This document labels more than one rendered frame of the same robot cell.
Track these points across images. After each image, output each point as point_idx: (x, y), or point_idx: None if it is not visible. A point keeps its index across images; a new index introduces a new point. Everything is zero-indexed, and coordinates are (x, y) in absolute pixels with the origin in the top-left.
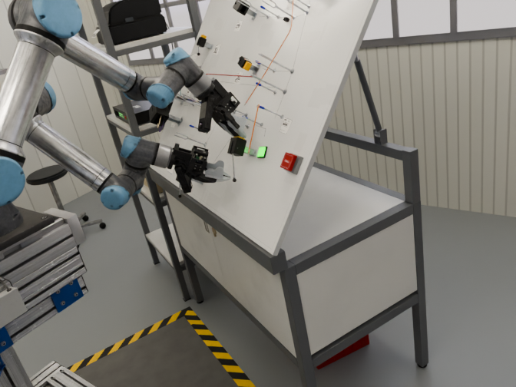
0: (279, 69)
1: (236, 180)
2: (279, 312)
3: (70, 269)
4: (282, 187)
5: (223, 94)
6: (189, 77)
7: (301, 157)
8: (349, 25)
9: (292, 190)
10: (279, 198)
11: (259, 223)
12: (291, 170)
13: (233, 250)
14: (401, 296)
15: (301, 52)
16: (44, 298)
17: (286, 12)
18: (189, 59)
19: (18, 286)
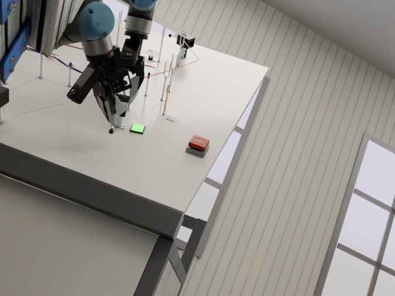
0: (146, 83)
1: (89, 139)
2: None
3: (61, 29)
4: (181, 162)
5: (140, 53)
6: (150, 10)
7: (209, 146)
8: (236, 91)
9: (198, 167)
10: (178, 169)
11: (149, 182)
12: (204, 149)
13: (20, 222)
14: None
15: (177, 84)
16: (56, 20)
17: (160, 53)
18: None
19: None
